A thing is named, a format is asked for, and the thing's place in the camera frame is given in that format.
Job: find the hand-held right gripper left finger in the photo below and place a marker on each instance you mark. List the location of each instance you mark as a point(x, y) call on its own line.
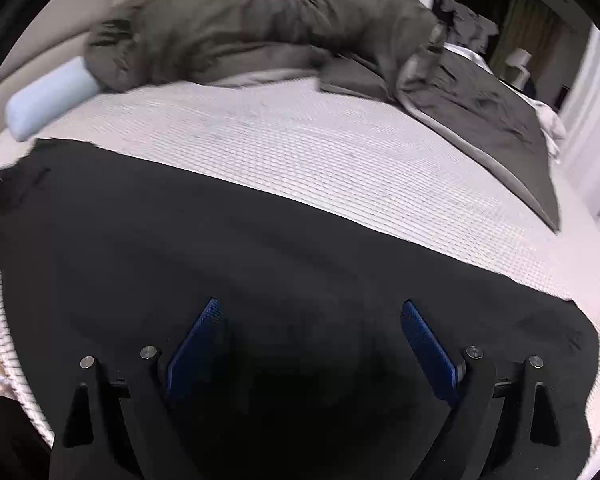
point(195, 350)

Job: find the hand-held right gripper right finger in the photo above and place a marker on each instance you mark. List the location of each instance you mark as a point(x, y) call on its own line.
point(430, 355)

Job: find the black pants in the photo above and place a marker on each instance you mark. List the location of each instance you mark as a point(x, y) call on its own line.
point(280, 260)

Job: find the bed with honeycomb mattress cover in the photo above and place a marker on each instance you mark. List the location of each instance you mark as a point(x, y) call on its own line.
point(330, 150)

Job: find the light blue bolster pillow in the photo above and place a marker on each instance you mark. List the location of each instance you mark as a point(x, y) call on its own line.
point(45, 95)

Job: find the white chair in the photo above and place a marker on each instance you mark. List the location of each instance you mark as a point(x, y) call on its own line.
point(517, 60)

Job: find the dark grey duvet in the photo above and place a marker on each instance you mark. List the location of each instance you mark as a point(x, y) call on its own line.
point(255, 20)

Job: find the dark grey clothes pile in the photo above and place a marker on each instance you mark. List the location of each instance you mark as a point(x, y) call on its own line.
point(465, 20)

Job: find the brown curtain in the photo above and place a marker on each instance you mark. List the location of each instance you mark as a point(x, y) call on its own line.
point(530, 25)

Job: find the beige padded headboard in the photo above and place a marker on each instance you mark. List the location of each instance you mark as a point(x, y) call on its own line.
point(80, 0)

